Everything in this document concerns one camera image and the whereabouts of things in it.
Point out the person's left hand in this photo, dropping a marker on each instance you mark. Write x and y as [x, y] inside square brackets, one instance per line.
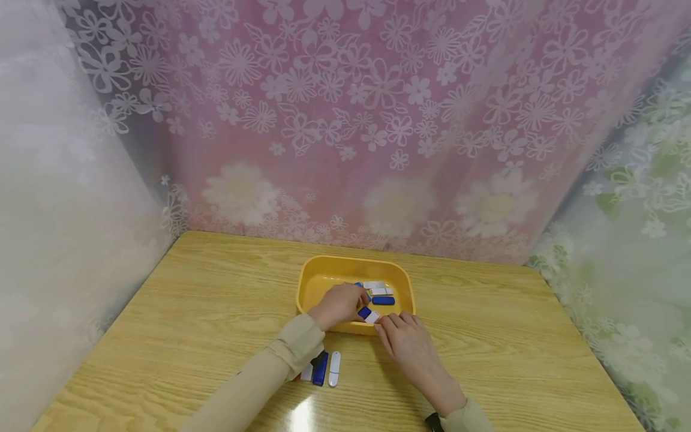
[337, 306]

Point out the person's right hand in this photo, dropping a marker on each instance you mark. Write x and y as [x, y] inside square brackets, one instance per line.
[415, 354]

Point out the person's right thumb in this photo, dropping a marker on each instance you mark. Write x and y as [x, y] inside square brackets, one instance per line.
[384, 339]

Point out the person's left fingers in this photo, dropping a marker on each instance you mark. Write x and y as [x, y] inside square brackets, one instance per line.
[359, 303]

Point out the person's right fingers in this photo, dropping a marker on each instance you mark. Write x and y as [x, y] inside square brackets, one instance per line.
[404, 321]

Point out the white usb stick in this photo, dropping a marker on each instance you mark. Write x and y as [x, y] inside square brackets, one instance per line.
[334, 367]
[307, 373]
[373, 284]
[381, 291]
[372, 317]

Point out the person's left forearm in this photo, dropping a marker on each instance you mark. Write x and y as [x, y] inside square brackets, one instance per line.
[259, 378]

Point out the person's right forearm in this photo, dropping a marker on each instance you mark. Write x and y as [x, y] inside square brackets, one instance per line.
[467, 420]

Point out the yellow plastic tray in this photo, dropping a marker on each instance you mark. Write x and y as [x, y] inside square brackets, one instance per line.
[324, 282]

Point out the black wrist band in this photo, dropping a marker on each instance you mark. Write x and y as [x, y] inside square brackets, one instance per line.
[434, 423]

